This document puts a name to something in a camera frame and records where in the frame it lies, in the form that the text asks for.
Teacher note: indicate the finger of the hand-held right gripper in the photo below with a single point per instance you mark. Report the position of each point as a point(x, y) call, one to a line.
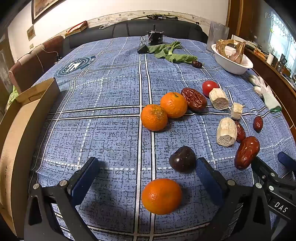
point(263, 169)
point(286, 161)

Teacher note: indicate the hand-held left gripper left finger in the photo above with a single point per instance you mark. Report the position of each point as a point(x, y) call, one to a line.
point(84, 183)

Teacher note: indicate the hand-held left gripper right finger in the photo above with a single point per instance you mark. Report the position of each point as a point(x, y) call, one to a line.
point(208, 180)

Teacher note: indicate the large red date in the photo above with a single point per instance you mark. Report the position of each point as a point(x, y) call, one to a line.
point(247, 153)
point(193, 99)

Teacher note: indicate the dark purple plum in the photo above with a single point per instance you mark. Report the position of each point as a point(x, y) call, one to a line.
point(182, 160)

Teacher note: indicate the smooth orange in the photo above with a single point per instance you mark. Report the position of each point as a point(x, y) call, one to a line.
point(161, 195)

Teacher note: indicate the cardboard box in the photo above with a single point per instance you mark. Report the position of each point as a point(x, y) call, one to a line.
point(13, 139)

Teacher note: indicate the speckled orange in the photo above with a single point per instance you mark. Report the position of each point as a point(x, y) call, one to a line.
point(153, 117)

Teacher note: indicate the orange with stem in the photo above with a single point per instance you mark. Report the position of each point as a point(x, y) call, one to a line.
point(173, 104)

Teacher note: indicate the small red date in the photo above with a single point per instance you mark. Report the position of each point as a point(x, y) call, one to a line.
point(197, 64)
point(257, 123)
point(240, 132)

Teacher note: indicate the blue checked tablecloth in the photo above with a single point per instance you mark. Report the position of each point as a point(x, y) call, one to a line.
point(111, 143)

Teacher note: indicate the white work glove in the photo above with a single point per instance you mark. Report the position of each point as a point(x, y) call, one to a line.
point(266, 92)

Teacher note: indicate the wooden cabinet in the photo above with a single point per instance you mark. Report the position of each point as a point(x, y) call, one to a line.
point(272, 76)

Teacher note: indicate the red tomato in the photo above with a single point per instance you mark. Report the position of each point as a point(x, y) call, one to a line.
point(209, 86)

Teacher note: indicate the white bowl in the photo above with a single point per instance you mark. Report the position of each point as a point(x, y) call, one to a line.
point(231, 64)

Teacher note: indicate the green cloth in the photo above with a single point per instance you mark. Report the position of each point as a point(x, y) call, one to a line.
point(11, 97)

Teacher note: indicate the brown paper bag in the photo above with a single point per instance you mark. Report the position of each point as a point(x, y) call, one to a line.
point(231, 47)

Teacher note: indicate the brown armchair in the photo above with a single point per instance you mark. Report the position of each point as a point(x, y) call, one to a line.
point(34, 64)

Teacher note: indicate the green cloth strip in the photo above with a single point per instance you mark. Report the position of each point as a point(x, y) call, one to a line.
point(175, 55)

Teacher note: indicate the window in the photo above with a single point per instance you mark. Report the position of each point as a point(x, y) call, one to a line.
point(282, 30)

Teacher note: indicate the grey translucent container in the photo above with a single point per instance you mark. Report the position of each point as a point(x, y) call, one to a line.
point(218, 32)

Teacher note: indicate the small black box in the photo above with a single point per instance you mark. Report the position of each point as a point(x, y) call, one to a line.
point(142, 49)

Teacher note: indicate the flat red box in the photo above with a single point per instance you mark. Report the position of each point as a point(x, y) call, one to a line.
point(76, 27)

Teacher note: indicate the black leather sofa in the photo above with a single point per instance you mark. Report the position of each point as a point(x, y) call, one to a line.
point(129, 29)

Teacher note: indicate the clear plastic bag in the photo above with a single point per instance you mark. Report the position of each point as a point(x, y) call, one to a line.
point(111, 22)

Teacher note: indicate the wooden door frame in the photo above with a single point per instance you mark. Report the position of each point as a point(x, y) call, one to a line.
point(234, 14)

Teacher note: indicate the small wall plaque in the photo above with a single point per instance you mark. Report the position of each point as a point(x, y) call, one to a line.
point(30, 32)

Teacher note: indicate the framed wall picture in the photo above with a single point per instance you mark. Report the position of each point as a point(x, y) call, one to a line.
point(44, 8)

